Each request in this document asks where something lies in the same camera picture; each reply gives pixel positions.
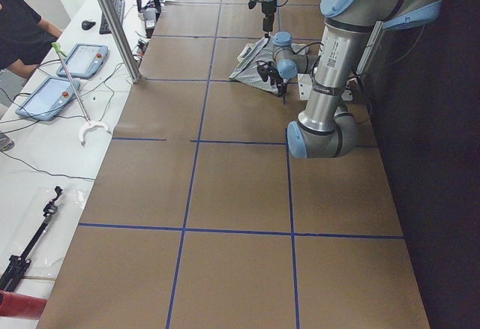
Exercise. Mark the upper teach pendant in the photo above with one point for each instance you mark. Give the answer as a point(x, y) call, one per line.
point(85, 60)

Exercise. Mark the red cylinder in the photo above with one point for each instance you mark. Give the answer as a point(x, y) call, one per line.
point(20, 306)

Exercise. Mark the black tripod stick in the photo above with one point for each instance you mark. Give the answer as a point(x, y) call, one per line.
point(19, 264)

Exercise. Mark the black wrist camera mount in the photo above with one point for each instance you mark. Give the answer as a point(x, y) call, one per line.
point(264, 70)

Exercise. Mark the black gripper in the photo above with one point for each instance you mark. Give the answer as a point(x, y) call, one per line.
point(277, 79)
point(268, 10)

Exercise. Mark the lower teach pendant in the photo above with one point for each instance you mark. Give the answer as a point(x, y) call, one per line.
point(53, 94)

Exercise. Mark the person in black shirt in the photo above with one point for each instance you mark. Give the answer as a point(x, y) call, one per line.
point(26, 37)

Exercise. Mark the white camera post base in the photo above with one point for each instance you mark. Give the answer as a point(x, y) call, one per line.
point(305, 86)

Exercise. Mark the black computer mouse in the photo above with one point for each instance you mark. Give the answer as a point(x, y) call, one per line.
point(87, 24)

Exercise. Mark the striped polo shirt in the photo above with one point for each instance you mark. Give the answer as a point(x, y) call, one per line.
point(254, 63)

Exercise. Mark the aluminium frame post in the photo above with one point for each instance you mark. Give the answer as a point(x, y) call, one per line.
point(120, 39)

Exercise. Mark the teach pendant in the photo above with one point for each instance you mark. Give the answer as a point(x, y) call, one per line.
point(53, 94)
point(85, 60)

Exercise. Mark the white-headed reach pole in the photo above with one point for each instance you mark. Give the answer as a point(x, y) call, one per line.
point(89, 124)

